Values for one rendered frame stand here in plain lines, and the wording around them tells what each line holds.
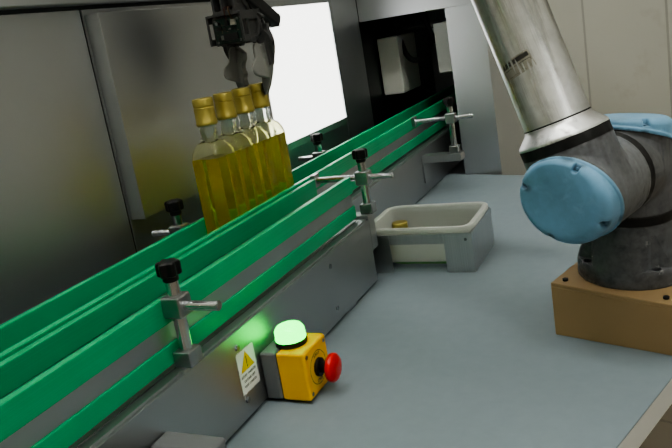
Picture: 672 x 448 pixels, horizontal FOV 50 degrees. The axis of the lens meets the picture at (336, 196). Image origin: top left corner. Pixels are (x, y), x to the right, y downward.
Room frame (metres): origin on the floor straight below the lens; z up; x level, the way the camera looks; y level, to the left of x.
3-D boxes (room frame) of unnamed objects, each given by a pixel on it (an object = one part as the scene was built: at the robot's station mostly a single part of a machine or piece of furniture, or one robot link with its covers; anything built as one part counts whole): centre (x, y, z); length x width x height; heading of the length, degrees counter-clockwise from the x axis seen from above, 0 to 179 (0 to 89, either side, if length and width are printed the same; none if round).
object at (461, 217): (1.41, -0.18, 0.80); 0.22 x 0.17 x 0.09; 64
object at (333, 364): (0.92, 0.05, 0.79); 0.04 x 0.03 x 0.04; 154
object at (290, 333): (0.94, 0.09, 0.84); 0.04 x 0.04 x 0.03
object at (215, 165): (1.19, 0.19, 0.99); 0.06 x 0.06 x 0.21; 63
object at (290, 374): (0.94, 0.09, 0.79); 0.07 x 0.07 x 0.07; 64
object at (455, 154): (1.93, -0.32, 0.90); 0.17 x 0.05 x 0.23; 64
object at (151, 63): (1.59, 0.14, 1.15); 0.90 x 0.03 x 0.34; 154
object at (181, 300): (0.79, 0.18, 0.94); 0.07 x 0.04 x 0.13; 64
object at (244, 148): (1.24, 0.16, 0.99); 0.06 x 0.06 x 0.21; 65
